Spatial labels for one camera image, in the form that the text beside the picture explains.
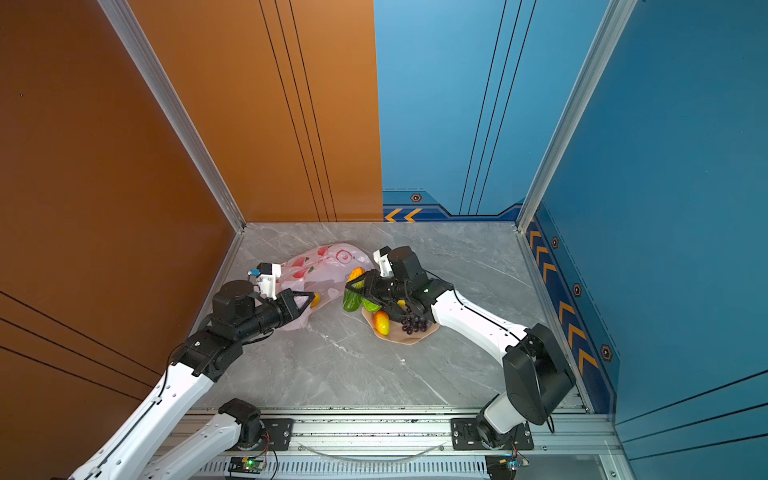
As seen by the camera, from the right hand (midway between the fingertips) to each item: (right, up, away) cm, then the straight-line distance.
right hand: (349, 289), depth 76 cm
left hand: (-7, 0, -5) cm, 9 cm away
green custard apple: (+5, -6, +11) cm, 13 cm away
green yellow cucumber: (+1, -3, -3) cm, 4 cm away
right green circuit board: (+39, -40, -7) cm, 56 cm away
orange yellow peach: (+8, -10, +9) cm, 16 cm away
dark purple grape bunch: (+17, -12, +11) cm, 24 cm away
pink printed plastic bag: (-9, +4, +8) cm, 13 cm away
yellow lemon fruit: (-7, -2, -5) cm, 9 cm away
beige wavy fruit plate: (+12, -15, +13) cm, 23 cm away
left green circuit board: (-24, -41, -6) cm, 48 cm away
